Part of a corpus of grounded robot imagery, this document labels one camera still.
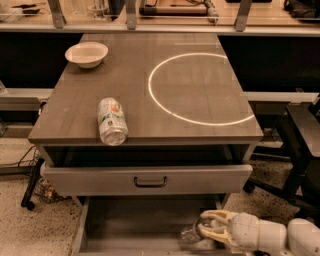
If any black office chair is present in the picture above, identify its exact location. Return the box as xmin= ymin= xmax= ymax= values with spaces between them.
xmin=244 ymin=103 xmax=320 ymax=225

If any black drawer handle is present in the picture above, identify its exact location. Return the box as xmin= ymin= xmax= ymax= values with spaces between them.
xmin=133 ymin=177 xmax=167 ymax=188

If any grey top drawer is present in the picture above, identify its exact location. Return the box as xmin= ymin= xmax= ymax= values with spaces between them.
xmin=43 ymin=165 xmax=253 ymax=196

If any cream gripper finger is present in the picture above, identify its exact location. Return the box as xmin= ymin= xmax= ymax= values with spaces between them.
xmin=197 ymin=224 xmax=238 ymax=248
xmin=200 ymin=210 xmax=236 ymax=224

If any black wheeled stand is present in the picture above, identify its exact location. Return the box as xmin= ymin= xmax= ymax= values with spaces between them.
xmin=21 ymin=158 xmax=45 ymax=211

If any grey drawer cabinet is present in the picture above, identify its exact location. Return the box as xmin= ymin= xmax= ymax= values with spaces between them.
xmin=27 ymin=32 xmax=265 ymax=208

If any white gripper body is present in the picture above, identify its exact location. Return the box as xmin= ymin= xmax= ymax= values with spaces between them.
xmin=229 ymin=213 xmax=287 ymax=256

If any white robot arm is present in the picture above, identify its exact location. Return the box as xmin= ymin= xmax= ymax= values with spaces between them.
xmin=196 ymin=210 xmax=320 ymax=256

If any white bowl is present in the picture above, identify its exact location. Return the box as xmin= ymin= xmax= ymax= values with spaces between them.
xmin=65 ymin=42 xmax=108 ymax=69

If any open middle drawer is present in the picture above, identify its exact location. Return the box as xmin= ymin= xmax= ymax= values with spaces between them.
xmin=71 ymin=195 xmax=243 ymax=256

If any clear plastic water bottle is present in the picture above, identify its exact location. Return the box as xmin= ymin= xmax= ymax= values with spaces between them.
xmin=180 ymin=219 xmax=215 ymax=251

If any silver green soda can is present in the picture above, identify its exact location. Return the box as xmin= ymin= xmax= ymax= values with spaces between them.
xmin=97 ymin=98 xmax=128 ymax=146

